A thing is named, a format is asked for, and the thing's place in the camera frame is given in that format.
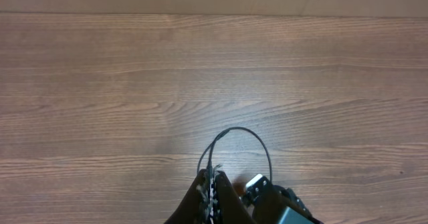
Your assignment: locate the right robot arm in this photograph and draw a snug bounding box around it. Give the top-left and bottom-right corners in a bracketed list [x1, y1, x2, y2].
[241, 174, 323, 224]

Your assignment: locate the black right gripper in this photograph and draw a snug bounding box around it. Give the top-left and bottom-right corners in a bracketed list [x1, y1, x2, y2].
[241, 176, 286, 224]

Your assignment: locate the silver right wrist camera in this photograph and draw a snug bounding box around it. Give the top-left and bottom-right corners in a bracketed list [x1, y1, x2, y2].
[245, 174, 263, 189]

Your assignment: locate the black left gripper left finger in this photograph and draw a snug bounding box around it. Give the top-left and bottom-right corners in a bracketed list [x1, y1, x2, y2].
[165, 169, 209, 224]

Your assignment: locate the black usb cable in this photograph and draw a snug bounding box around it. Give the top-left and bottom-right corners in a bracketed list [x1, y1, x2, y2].
[196, 126, 274, 224]

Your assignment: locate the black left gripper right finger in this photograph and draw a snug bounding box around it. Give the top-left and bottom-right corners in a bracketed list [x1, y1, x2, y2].
[212, 165, 255, 224]

